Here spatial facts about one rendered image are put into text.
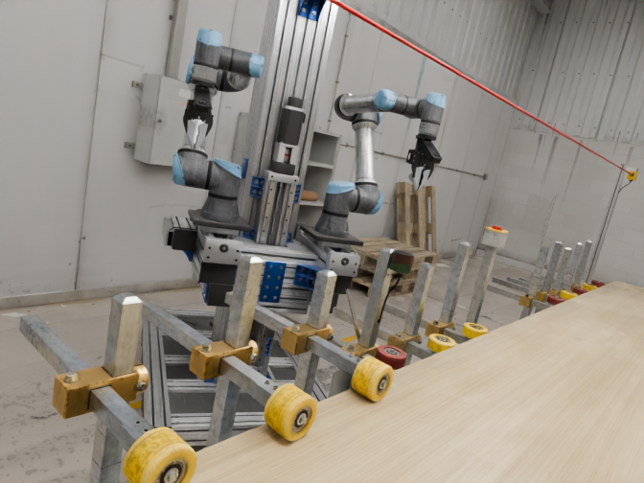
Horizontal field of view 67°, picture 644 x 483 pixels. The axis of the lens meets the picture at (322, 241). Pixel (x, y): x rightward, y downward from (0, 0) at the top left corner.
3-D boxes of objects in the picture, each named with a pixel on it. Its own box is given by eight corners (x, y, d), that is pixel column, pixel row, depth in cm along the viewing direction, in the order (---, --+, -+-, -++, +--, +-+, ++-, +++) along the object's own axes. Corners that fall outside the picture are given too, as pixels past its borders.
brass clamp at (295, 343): (277, 346, 114) (281, 326, 113) (315, 336, 124) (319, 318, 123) (295, 356, 110) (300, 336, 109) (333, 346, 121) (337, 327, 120)
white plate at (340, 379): (325, 402, 136) (333, 370, 134) (377, 381, 156) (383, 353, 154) (327, 403, 136) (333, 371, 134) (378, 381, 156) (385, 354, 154)
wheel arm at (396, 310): (371, 308, 191) (373, 297, 191) (376, 307, 194) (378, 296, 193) (472, 353, 164) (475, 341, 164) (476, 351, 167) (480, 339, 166)
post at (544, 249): (516, 331, 257) (541, 244, 248) (517, 330, 260) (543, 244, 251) (522, 333, 255) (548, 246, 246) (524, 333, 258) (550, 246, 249)
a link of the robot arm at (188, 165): (209, 186, 183) (228, 56, 194) (168, 178, 179) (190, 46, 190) (207, 194, 194) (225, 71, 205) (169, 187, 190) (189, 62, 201)
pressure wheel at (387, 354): (362, 385, 130) (372, 346, 128) (379, 379, 136) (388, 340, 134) (386, 399, 125) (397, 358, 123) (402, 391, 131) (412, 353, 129)
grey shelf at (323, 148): (210, 285, 436) (239, 111, 408) (279, 277, 507) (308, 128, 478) (242, 302, 410) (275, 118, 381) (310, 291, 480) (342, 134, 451)
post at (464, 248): (426, 364, 180) (459, 241, 171) (431, 362, 183) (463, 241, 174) (435, 368, 178) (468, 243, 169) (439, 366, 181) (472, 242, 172)
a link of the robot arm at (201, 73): (218, 69, 148) (192, 62, 145) (217, 84, 149) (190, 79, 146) (216, 71, 155) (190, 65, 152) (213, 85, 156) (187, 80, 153)
